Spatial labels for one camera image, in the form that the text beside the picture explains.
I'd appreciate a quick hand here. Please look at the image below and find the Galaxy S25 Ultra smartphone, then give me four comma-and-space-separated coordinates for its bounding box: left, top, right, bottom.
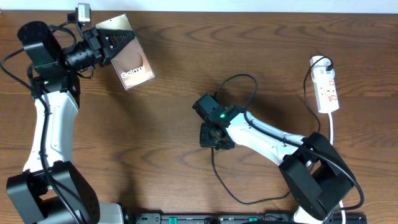
95, 14, 155, 90

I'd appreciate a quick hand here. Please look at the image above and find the black charging cable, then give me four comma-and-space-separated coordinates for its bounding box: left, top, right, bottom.
210, 55, 334, 206

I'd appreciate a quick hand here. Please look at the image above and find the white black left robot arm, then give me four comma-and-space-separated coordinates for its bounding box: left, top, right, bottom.
6, 11, 134, 223

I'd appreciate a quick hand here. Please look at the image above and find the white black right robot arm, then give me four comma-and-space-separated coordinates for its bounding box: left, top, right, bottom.
193, 94, 355, 223

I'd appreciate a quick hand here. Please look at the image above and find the white power strip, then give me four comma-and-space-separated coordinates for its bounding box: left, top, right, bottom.
310, 55, 340, 114

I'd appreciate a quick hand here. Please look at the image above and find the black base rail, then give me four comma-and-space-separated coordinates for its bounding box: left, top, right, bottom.
124, 212, 368, 224

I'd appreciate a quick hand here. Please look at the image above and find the white power strip cord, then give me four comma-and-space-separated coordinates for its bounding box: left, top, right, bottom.
328, 112, 347, 224

